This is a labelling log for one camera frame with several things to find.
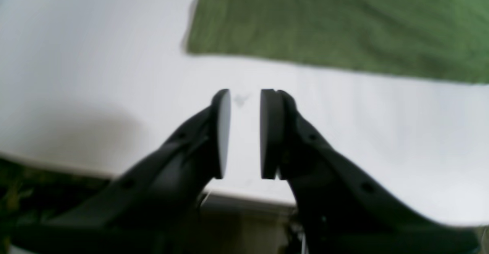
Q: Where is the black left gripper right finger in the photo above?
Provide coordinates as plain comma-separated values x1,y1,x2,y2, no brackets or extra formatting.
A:
260,90,479,254

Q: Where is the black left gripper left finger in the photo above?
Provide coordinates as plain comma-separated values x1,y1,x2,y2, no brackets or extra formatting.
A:
12,90,231,254

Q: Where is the olive green T-shirt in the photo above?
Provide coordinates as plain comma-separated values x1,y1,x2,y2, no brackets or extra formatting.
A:
187,0,489,84

